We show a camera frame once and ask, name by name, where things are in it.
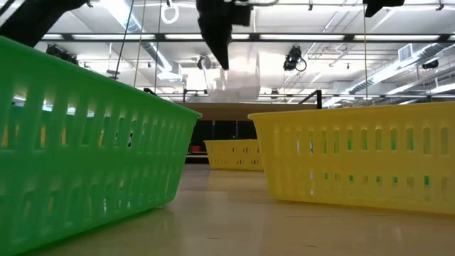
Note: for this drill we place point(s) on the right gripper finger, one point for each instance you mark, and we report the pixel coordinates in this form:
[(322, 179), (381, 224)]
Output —
[(371, 6)]

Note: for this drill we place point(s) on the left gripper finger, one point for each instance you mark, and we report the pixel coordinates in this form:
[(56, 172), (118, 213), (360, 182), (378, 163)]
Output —
[(218, 42)]

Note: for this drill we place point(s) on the clear plastic bin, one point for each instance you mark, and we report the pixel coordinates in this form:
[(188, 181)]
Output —
[(234, 87)]

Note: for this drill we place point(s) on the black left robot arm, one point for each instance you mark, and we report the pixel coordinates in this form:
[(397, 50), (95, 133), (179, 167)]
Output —
[(32, 21)]

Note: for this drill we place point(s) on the black round ceiling lamp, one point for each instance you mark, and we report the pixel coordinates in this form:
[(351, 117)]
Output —
[(204, 62)]

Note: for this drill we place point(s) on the white air vent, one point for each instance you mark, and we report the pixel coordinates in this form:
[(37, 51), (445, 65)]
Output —
[(405, 53)]

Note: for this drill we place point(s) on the black ceiling spotlight cluster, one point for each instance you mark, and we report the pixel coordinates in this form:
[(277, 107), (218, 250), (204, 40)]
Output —
[(62, 55)]

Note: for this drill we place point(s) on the silver ventilation duct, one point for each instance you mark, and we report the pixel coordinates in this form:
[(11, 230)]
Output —
[(153, 49)]

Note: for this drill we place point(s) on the wooden shelf with black frame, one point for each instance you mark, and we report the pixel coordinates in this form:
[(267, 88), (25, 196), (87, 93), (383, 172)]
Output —
[(220, 112)]

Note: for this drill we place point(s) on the black ceiling camera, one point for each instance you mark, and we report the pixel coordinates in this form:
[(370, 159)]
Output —
[(293, 57)]

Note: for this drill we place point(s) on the black overhead frame bar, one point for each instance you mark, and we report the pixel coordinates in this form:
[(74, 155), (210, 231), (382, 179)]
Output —
[(444, 37)]

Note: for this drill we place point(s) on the black table frame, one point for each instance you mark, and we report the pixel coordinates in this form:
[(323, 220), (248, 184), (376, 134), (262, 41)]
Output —
[(195, 160)]

